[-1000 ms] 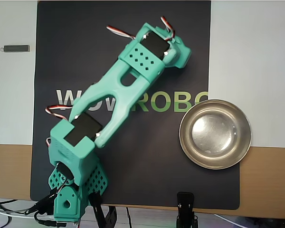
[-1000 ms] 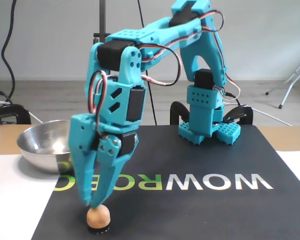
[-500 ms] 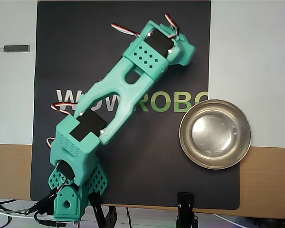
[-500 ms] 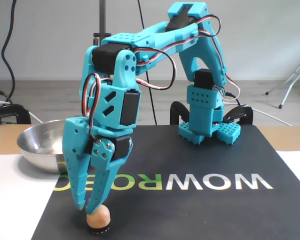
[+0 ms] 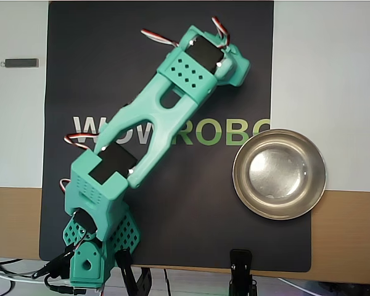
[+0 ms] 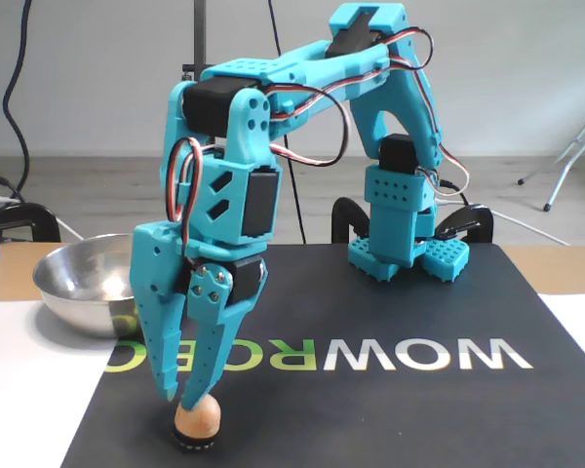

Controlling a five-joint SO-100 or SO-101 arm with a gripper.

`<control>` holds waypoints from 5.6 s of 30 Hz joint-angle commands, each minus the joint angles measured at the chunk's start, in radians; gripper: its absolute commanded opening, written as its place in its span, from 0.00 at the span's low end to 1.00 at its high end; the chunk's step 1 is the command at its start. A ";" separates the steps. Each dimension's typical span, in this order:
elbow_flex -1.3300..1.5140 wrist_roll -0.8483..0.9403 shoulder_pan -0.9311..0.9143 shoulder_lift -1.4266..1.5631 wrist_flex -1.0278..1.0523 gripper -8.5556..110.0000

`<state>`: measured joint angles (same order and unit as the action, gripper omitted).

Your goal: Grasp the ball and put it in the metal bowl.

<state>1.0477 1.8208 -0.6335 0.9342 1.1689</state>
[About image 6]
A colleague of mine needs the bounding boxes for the forearm servo cable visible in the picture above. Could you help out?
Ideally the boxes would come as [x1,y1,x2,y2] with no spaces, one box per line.
[265,46,401,168]

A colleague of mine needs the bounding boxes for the black table clamp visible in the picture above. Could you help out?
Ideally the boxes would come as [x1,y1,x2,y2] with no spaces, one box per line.
[0,203,63,244]
[433,204,495,245]
[331,196,374,245]

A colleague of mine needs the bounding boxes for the metal bowl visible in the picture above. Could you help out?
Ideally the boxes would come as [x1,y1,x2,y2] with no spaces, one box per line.
[32,232,145,340]

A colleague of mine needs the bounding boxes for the black camera stand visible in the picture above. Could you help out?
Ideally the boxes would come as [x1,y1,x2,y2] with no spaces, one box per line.
[180,0,215,82]

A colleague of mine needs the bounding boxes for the tan ball with black base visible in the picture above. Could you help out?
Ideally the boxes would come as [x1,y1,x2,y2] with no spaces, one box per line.
[172,394,223,452]

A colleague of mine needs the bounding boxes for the thick dark hanging cable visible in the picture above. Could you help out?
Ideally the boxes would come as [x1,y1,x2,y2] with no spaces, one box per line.
[1,0,34,196]

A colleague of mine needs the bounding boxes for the upper arm servo cable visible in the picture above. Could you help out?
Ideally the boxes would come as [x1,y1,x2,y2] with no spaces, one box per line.
[389,27,469,196]

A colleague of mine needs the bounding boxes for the black power cable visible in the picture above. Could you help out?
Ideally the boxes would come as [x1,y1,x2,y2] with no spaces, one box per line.
[438,178,471,207]

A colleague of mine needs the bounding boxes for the gripper servo cable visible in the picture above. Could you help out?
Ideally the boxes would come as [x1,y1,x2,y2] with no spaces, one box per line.
[163,137,205,259]

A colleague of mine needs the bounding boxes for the white metal stand legs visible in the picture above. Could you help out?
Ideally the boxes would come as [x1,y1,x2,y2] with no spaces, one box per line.
[516,99,585,214]

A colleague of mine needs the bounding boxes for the black mat with WOWROBO print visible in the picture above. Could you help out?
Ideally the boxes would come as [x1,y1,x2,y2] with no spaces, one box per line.
[60,242,585,468]

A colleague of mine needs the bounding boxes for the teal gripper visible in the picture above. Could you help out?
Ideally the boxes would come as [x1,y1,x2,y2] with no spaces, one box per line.
[130,221,269,413]

